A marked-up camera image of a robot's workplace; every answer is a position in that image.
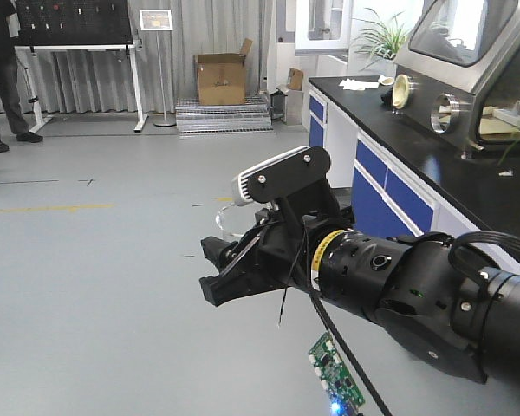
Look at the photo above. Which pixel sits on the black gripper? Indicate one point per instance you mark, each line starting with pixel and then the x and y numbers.
pixel 281 257

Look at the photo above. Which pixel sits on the clear glass beaker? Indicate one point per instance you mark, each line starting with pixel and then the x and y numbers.
pixel 234 221

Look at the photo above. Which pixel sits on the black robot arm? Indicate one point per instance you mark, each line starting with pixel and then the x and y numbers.
pixel 463 327

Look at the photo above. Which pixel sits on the metal grating platform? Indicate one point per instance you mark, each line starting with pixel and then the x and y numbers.
pixel 192 118

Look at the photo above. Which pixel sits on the green circuit board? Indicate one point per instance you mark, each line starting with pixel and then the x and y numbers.
pixel 336 380

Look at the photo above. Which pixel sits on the open cardboard box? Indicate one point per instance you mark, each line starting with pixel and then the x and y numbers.
pixel 222 77

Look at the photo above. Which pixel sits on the small cardboard box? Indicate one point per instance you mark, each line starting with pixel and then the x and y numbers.
pixel 295 79

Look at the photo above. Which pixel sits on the black lab counter blue cabinets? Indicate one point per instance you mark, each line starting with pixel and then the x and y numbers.
pixel 404 179

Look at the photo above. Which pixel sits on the grey curtain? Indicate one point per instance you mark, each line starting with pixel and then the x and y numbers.
pixel 199 27

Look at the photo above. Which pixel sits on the framed picture sign stand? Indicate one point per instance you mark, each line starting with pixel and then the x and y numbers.
pixel 158 20

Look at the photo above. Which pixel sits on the green potted plant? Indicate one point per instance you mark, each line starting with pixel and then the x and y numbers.
pixel 378 38

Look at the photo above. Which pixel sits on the stainless steel glove box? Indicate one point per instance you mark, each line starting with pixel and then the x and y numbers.
pixel 458 75

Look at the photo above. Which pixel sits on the black pegboard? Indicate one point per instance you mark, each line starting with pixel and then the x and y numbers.
pixel 67 22

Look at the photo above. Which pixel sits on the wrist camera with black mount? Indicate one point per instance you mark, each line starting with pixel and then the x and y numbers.
pixel 298 174

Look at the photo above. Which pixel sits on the white wall cabinet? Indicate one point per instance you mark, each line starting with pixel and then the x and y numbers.
pixel 323 27

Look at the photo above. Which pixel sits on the white frame table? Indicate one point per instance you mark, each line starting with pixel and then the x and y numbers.
pixel 82 77

